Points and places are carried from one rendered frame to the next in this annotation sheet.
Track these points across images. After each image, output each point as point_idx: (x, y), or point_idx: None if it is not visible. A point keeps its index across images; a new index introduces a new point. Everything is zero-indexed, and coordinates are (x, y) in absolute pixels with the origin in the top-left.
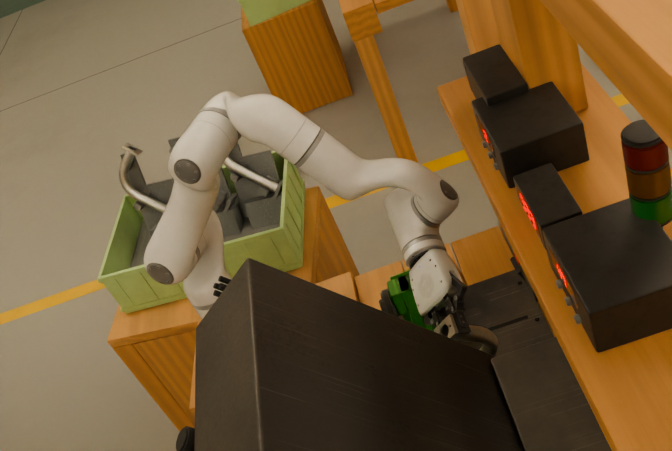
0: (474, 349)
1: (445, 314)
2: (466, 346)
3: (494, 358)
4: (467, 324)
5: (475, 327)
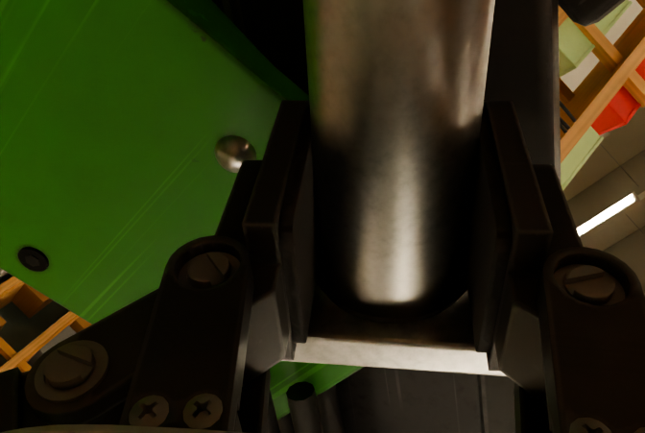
0: (559, 120)
1: (241, 385)
2: (560, 180)
3: (607, 13)
4: (552, 170)
5: (492, 11)
